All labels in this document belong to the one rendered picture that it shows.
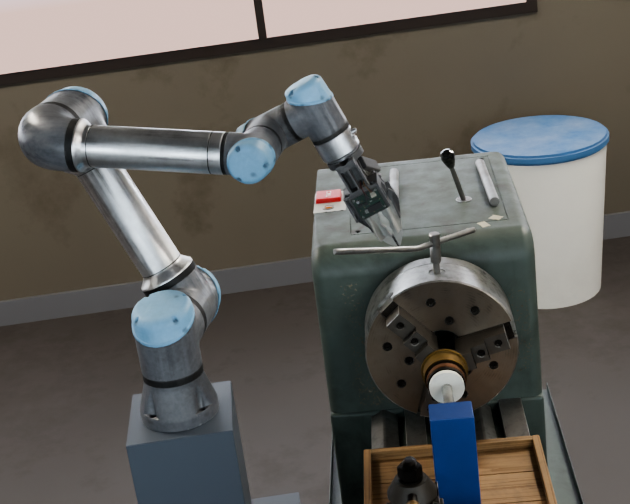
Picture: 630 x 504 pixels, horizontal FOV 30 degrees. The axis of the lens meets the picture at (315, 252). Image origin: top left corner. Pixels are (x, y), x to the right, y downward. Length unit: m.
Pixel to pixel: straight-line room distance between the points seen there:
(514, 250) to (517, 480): 0.49
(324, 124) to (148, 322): 0.48
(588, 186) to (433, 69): 0.91
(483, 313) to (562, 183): 2.45
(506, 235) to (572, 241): 2.41
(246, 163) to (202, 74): 3.23
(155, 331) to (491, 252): 0.77
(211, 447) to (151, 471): 0.12
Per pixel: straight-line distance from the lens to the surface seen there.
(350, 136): 2.14
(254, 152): 2.00
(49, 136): 2.13
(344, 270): 2.54
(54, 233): 5.49
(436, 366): 2.32
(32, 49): 5.24
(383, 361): 2.45
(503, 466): 2.43
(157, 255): 2.29
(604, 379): 4.53
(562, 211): 4.88
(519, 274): 2.56
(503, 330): 2.40
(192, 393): 2.24
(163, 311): 2.20
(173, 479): 2.28
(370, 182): 2.15
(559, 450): 3.11
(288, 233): 5.45
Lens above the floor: 2.21
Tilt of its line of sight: 22 degrees down
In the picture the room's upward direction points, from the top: 7 degrees counter-clockwise
